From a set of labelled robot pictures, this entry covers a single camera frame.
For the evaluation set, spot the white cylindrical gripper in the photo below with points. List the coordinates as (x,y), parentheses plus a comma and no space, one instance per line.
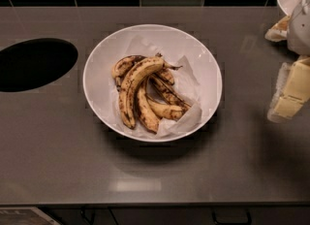
(299,30)

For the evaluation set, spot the upper left spotted banana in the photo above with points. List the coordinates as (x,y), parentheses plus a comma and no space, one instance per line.
(122,66)

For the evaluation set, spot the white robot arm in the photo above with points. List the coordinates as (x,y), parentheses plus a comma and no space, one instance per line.
(292,89)

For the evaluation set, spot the long front spotted banana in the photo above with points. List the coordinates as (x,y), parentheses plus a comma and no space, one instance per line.
(130,85)

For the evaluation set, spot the lower right spotted banana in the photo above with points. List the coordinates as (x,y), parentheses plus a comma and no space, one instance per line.
(166,111)

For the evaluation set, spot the white round bowl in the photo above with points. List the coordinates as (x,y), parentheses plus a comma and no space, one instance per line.
(98,83)

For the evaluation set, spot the black drawer handle right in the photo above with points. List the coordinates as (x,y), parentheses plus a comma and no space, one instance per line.
(230,218)

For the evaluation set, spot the middle curved spotted banana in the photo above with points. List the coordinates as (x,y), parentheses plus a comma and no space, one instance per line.
(146,116)

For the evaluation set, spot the white paper bowl liner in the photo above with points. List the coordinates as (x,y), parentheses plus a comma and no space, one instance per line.
(175,52)

